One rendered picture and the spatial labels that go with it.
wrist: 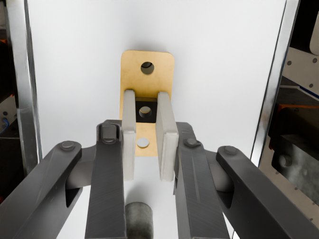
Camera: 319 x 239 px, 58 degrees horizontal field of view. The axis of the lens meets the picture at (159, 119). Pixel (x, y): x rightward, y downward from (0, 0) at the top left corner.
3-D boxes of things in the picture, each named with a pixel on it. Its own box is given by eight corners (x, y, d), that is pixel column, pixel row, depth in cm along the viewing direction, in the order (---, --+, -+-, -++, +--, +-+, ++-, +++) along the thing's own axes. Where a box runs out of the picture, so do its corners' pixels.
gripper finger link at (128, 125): (134, 182, 15) (119, 182, 15) (133, 127, 22) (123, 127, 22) (136, 132, 14) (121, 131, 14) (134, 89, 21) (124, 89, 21)
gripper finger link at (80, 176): (119, 190, 14) (53, 190, 13) (122, 141, 18) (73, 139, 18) (120, 163, 13) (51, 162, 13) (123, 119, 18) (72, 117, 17)
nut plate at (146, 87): (164, 155, 24) (166, 162, 23) (118, 153, 23) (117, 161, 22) (174, 52, 20) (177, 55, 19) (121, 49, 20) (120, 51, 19)
